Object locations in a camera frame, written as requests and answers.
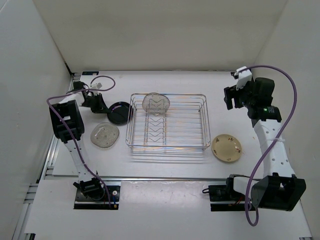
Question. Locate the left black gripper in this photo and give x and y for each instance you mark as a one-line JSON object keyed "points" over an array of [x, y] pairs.
{"points": [[103, 108]]}

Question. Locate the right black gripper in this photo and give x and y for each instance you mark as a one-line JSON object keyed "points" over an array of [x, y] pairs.
{"points": [[230, 93]]}

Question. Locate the black round plate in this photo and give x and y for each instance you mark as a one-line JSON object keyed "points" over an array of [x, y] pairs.
{"points": [[120, 113]]}

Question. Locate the clear glass plate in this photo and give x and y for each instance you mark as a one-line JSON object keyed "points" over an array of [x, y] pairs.
{"points": [[104, 135], [155, 104]]}

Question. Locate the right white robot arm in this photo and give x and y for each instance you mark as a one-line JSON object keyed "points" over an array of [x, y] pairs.
{"points": [[279, 189]]}

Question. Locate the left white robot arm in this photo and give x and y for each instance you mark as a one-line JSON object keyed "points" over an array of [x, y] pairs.
{"points": [[68, 126]]}

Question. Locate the cream floral plate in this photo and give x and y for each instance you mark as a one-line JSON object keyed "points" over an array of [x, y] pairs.
{"points": [[226, 148]]}

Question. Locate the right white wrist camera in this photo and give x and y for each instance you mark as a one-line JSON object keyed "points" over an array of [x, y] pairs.
{"points": [[242, 75]]}

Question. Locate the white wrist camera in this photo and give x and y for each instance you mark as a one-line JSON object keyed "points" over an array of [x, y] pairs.
{"points": [[96, 86], [242, 75]]}

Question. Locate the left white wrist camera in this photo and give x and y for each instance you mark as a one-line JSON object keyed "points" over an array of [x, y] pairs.
{"points": [[96, 86]]}

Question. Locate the chrome wire dish rack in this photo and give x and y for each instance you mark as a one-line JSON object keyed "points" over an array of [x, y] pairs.
{"points": [[185, 125]]}

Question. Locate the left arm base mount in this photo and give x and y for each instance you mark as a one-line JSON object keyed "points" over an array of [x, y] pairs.
{"points": [[99, 201]]}

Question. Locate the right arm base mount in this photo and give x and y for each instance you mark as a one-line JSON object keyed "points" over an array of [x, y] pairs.
{"points": [[223, 199]]}

